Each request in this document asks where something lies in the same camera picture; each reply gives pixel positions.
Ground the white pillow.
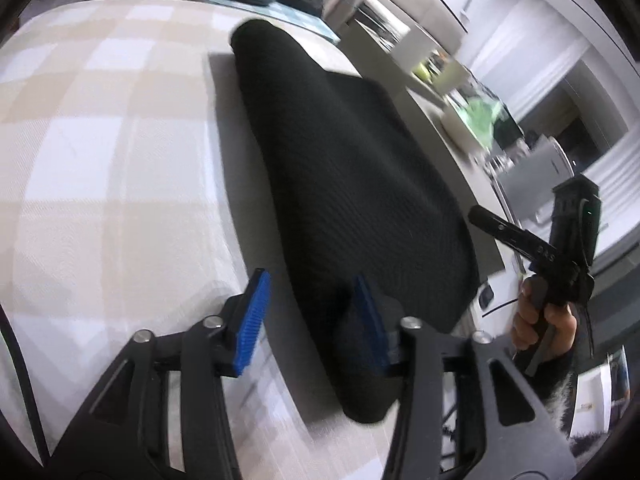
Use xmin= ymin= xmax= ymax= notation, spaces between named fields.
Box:
xmin=360 ymin=0 xmax=406 ymax=36

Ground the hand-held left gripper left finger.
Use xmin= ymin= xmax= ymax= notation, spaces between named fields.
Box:
xmin=50 ymin=269 xmax=273 ymax=480

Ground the beige checkered table cover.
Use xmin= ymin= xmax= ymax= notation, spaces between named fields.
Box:
xmin=0 ymin=0 xmax=531 ymax=480

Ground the person's right forearm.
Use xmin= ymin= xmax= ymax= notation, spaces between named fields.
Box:
xmin=525 ymin=345 xmax=581 ymax=436

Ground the black cable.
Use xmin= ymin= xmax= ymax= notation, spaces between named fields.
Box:
xmin=0 ymin=310 xmax=51 ymax=461

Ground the green plastic bag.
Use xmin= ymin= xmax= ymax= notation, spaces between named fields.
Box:
xmin=462 ymin=97 xmax=506 ymax=141

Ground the black knit sweater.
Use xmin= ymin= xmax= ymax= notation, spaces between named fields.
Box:
xmin=230 ymin=19 xmax=481 ymax=423

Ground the black box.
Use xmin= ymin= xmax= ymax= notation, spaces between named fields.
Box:
xmin=492 ymin=105 xmax=526 ymax=151

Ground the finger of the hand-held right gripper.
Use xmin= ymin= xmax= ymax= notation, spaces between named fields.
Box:
xmin=467 ymin=204 xmax=540 ymax=263

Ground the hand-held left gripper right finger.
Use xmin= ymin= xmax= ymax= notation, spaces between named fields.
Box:
xmin=350 ymin=274 xmax=576 ymax=480

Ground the person's right hand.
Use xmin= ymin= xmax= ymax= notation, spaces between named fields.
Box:
xmin=511 ymin=279 xmax=576 ymax=361

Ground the bed with padded headboard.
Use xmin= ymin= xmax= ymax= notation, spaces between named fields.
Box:
xmin=325 ymin=0 xmax=416 ymax=46

